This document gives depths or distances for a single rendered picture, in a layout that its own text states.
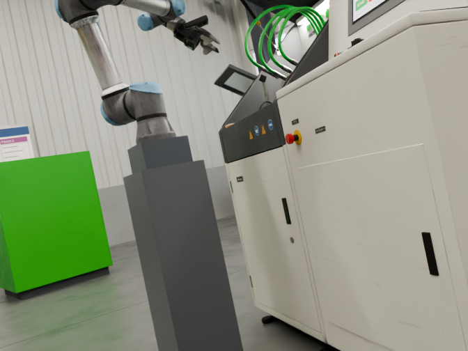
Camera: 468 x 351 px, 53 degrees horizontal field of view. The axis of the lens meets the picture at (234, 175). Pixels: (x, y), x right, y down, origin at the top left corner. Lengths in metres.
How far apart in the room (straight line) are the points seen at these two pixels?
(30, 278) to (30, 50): 4.77
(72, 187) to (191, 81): 4.86
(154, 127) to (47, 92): 6.80
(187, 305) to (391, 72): 1.02
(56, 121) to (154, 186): 6.79
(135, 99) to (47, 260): 3.30
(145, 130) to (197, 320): 0.70
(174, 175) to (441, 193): 0.92
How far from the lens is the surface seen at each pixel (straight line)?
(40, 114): 8.35
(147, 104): 1.74
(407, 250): 1.23
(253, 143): 1.92
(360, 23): 1.66
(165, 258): 1.63
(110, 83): 1.85
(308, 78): 1.46
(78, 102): 8.50
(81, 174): 5.01
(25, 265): 4.83
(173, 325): 1.67
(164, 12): 2.04
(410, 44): 1.11
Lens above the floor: 0.71
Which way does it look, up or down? level
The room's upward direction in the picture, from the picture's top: 12 degrees counter-clockwise
